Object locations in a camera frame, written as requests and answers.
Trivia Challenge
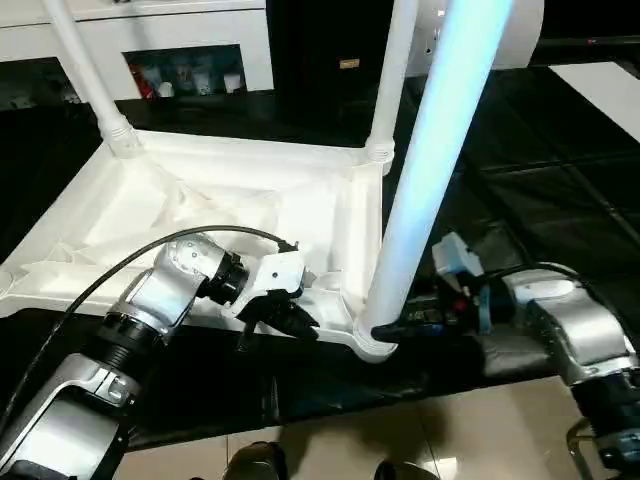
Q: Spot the dark left robot foot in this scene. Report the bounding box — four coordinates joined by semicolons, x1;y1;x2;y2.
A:
227;441;290;480

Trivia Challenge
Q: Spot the black work mat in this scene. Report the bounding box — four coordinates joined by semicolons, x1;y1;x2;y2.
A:
0;64;640;451

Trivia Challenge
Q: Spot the red box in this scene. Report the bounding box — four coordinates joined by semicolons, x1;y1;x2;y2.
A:
133;68;155;100

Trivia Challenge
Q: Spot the white flat board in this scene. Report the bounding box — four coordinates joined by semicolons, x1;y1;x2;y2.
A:
548;62;640;152

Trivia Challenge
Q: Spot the grey printed cushion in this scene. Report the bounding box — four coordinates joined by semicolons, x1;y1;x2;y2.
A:
407;0;546;77

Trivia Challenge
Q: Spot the white glass-door cabinet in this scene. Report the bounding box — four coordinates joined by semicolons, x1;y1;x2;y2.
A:
0;0;275;102

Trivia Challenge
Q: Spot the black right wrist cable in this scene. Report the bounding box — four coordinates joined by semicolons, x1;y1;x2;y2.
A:
481;261;602;302

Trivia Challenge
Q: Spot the grey metal tube frame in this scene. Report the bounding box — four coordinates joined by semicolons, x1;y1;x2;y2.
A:
564;416;617;480

